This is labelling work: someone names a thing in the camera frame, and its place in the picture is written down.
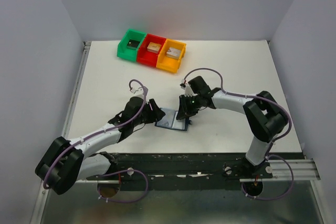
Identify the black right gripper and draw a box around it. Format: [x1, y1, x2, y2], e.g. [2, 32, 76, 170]
[175, 94, 202, 120]

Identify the blue leather card holder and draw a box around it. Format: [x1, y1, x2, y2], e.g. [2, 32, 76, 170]
[155, 108, 192, 131]

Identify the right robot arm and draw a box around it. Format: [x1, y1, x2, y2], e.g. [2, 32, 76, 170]
[176, 76, 292, 178]

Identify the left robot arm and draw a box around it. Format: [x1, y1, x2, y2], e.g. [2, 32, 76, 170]
[35, 97, 165, 195]

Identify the yellow plastic bin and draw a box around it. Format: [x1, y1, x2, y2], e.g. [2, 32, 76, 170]
[156, 39, 186, 73]

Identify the grey block in yellow bin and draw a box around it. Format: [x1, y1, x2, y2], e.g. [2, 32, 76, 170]
[166, 47, 181, 59]

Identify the red plastic bin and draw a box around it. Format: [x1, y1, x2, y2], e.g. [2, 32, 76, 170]
[136, 34, 166, 68]

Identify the wooden block in red bin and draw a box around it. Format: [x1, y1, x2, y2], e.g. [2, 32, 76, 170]
[147, 42, 161, 53]

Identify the green plastic bin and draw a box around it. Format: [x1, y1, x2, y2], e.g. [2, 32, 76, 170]
[117, 29, 147, 62]

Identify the black block in green bin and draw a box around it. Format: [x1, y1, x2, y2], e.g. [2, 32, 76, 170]
[127, 39, 140, 50]

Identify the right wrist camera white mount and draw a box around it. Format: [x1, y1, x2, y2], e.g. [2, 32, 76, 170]
[180, 80, 195, 97]

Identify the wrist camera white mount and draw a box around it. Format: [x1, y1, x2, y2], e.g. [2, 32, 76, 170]
[129, 85, 148, 97]
[180, 80, 195, 97]

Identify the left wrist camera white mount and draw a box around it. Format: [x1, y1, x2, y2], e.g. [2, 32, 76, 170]
[129, 85, 148, 97]

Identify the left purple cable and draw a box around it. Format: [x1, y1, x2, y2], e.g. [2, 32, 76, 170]
[43, 79, 149, 190]

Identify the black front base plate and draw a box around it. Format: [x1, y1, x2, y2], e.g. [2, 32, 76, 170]
[81, 152, 302, 192]

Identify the aluminium table edge rail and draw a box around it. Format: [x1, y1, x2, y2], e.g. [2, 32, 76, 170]
[61, 41, 92, 138]

